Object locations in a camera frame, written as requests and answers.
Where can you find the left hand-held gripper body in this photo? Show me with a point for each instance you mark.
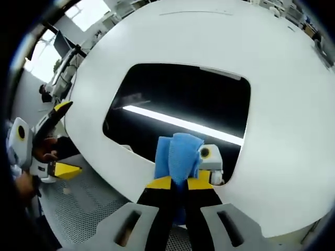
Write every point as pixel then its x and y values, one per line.
pixel 23 149

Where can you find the white round object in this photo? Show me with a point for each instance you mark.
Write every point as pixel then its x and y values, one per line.
pixel 276 11

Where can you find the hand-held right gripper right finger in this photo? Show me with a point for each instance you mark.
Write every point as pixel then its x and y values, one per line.
pixel 204 217

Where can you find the blue cleaning cloth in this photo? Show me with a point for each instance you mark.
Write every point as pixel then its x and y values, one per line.
pixel 180 157

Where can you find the dark desk monitor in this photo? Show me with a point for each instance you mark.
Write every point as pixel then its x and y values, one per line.
pixel 62 43

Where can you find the small black object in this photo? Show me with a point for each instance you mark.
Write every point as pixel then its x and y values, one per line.
pixel 291 28

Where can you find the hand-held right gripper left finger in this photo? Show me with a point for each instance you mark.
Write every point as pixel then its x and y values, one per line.
pixel 157 217

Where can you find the person's left hand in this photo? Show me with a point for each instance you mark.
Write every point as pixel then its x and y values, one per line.
pixel 45 150

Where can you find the green potted plant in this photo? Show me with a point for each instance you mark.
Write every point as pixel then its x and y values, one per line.
pixel 57 65

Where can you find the grey tray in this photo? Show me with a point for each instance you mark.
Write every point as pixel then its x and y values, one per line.
pixel 323 53

